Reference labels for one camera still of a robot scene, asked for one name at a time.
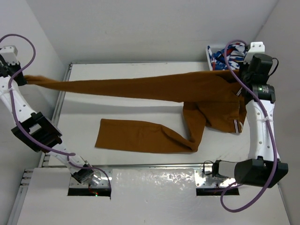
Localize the brown trousers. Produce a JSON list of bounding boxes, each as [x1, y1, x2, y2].
[[24, 69, 248, 155]]

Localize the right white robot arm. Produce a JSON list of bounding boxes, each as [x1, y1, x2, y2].
[[211, 53, 288, 188]]

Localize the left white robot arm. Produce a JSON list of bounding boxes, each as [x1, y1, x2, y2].
[[0, 57, 101, 188]]

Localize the blue white patterned cloth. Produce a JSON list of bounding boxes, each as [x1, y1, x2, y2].
[[211, 42, 248, 70]]

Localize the white plastic basket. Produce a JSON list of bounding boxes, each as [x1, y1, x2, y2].
[[205, 45, 224, 71]]

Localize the white front cover board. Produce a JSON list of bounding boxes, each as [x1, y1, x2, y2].
[[18, 168, 289, 225]]

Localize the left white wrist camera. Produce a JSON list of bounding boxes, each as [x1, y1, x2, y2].
[[0, 45, 20, 66]]

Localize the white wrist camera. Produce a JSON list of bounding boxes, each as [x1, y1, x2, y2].
[[0, 45, 20, 66], [243, 42, 265, 64]]

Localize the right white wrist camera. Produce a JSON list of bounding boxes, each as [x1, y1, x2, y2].
[[243, 42, 265, 64]]

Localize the aluminium table frame rail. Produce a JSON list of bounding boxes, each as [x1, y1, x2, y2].
[[38, 62, 73, 168]]

